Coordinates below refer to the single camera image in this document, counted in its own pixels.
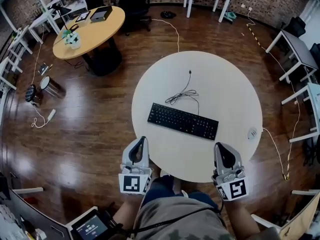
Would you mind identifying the black round stool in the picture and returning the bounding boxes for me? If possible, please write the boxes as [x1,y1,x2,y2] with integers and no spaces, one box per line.
[24,83,43,107]

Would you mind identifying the small grey square object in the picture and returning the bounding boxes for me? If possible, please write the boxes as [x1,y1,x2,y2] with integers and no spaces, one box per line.
[37,62,53,76]

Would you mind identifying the white table frame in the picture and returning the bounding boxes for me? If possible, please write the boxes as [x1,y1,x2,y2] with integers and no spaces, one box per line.
[250,189,320,232]

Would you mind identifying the white side table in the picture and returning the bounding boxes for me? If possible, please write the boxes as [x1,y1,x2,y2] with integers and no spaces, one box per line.
[27,12,63,45]
[7,25,34,56]

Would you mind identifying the metal trash bin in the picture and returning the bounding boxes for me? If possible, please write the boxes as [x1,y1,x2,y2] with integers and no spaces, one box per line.
[39,75,66,99]

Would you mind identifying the yellow-black striped floor tape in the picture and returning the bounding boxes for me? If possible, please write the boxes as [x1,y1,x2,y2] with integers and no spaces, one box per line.
[246,23,262,47]

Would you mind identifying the wooden panel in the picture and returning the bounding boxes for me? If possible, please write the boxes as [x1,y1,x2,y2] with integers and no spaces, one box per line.
[278,191,320,240]

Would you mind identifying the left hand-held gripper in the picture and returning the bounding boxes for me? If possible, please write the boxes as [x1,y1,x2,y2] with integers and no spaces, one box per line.
[118,135,153,195]

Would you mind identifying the white computer mouse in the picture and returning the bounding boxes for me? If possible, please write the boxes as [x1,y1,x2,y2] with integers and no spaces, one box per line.
[247,126,258,140]

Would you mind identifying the grey-top white-leg desk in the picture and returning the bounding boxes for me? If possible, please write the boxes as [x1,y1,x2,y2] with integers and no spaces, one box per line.
[265,29,320,84]

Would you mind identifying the white power strip cable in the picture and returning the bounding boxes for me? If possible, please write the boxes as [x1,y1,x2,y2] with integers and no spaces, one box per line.
[31,25,50,129]

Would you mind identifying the black shoulder strap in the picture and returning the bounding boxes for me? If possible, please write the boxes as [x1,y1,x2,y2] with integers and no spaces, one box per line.
[119,206,223,235]

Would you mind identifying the person's patterned shirt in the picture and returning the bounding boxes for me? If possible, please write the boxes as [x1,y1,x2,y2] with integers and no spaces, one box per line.
[132,196,233,240]

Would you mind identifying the black desk lamp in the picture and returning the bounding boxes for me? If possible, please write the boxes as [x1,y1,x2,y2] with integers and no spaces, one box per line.
[51,3,73,31]

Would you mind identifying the white wall charger cable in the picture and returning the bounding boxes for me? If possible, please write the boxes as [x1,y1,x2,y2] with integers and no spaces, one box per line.
[241,5,257,26]

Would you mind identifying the round yellow wooden table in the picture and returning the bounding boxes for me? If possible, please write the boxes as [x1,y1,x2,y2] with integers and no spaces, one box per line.
[52,5,126,77]

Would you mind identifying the white flower pot plant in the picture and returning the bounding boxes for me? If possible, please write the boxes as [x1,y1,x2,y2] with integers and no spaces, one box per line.
[62,31,82,50]

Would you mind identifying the green dustpan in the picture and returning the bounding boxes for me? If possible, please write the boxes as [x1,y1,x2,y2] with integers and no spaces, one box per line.
[223,11,237,24]

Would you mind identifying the long cable with striped end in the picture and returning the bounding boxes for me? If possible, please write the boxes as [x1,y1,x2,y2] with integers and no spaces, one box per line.
[261,46,302,181]

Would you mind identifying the white floor cable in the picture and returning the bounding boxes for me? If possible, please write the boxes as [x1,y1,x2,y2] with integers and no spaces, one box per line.
[141,18,181,53]

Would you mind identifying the person's left forearm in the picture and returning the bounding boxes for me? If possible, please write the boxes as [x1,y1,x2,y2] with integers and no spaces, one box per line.
[113,192,146,229]

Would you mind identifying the grey flat box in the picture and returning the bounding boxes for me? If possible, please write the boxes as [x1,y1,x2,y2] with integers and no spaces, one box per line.
[89,5,113,23]

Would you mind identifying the person's legs in jeans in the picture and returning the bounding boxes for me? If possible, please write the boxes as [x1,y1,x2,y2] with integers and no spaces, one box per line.
[141,175,221,210]

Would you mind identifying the black keyboard cable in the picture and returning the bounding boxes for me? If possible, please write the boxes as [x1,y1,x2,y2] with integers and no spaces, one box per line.
[164,70,201,116]

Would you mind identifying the white adapter cable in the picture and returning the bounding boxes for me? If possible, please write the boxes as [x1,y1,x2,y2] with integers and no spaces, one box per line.
[262,127,287,180]

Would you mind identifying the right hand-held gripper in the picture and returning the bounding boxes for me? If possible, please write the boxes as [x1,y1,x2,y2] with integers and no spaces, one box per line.
[211,141,250,202]

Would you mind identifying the black keyboard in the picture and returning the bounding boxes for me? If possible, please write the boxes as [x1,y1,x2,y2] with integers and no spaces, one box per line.
[146,102,220,142]

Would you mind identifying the dark desk with white legs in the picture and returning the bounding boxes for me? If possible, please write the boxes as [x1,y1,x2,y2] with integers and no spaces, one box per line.
[0,172,73,240]

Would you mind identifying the light blue desk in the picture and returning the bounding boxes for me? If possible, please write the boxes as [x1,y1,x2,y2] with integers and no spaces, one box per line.
[281,82,320,144]

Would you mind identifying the white-framed tablet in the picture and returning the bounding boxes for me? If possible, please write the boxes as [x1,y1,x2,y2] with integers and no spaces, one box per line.
[75,10,91,24]

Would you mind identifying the person's right forearm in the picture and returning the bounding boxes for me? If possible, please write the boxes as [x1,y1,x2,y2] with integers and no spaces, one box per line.
[223,197,261,240]

